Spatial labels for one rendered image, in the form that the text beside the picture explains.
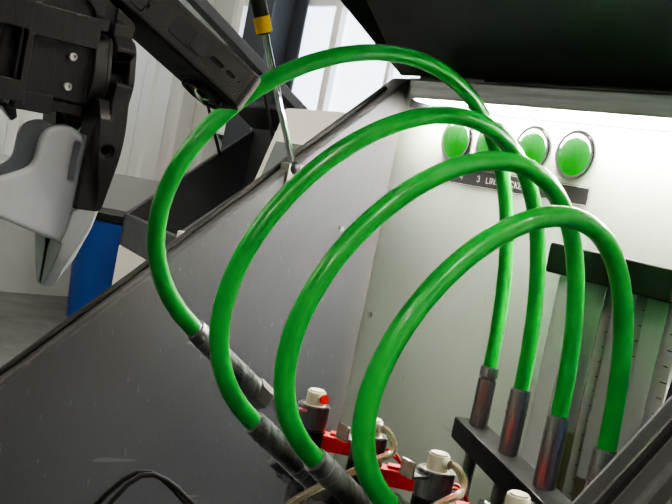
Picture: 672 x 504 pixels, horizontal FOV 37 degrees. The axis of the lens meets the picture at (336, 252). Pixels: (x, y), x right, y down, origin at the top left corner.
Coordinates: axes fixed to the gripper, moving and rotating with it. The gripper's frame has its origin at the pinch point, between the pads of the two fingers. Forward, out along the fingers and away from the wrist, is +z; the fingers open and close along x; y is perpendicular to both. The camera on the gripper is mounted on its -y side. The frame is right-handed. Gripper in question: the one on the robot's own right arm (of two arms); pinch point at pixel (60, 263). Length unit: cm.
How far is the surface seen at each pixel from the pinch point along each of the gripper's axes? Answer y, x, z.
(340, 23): -369, -521, -112
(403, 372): -57, -33, 13
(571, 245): -37.6, 4.5, -6.4
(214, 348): -13.2, -3.5, 5.2
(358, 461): -14.6, 12.4, 7.6
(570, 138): -56, -14, -16
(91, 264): -246, -577, 82
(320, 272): -15.0, 4.5, -1.9
